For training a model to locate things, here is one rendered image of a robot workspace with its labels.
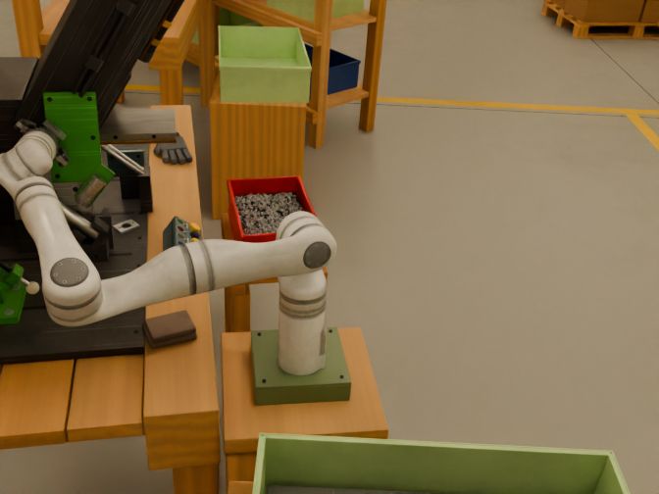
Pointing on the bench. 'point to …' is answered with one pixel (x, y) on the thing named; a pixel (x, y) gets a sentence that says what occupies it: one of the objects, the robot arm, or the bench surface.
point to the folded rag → (169, 329)
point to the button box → (176, 233)
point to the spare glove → (174, 151)
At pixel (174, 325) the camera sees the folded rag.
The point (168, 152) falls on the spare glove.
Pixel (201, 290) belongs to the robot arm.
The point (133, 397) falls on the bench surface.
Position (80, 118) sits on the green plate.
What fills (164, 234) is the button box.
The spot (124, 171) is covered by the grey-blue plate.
